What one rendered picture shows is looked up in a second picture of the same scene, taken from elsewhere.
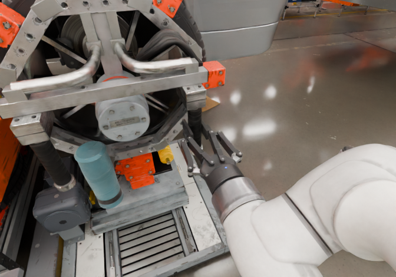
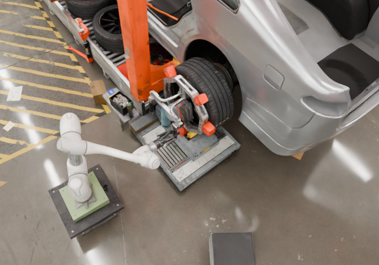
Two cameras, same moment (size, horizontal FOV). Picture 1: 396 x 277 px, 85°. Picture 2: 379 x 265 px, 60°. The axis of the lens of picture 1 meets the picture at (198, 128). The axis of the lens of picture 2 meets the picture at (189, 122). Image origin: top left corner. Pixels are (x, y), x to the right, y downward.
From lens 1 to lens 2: 2.36 m
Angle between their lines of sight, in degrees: 46
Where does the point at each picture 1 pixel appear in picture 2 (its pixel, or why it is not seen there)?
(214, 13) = (252, 113)
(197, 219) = (186, 168)
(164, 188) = (190, 145)
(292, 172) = (243, 221)
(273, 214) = (144, 149)
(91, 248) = (159, 131)
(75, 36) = not seen: hidden behind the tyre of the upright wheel
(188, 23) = (210, 109)
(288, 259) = (137, 152)
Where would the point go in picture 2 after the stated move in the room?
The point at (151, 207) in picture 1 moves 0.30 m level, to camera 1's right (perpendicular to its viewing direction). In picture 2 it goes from (181, 145) to (190, 169)
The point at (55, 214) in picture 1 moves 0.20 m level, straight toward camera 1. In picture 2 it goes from (158, 111) to (150, 126)
